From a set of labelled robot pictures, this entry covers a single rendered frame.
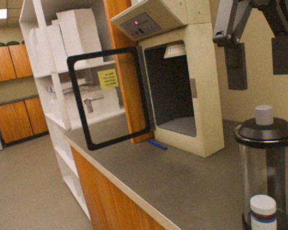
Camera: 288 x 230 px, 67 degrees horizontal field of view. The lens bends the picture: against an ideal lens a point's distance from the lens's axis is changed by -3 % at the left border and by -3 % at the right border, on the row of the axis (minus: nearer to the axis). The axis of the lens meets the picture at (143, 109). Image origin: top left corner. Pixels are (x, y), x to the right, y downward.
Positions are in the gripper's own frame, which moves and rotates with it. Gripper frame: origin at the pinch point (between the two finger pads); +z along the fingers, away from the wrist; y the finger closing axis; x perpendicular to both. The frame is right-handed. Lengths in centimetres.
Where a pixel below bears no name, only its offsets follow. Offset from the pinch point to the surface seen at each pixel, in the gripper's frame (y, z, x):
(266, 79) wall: -60, 12, -33
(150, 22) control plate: -10.4, -17.9, -45.0
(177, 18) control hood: -12.7, -16.4, -33.3
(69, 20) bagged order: -16, -45, -160
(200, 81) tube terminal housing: -18.9, 4.6, -33.3
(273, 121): -0.8, 8.5, 1.3
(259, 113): 1.3, 6.5, 0.0
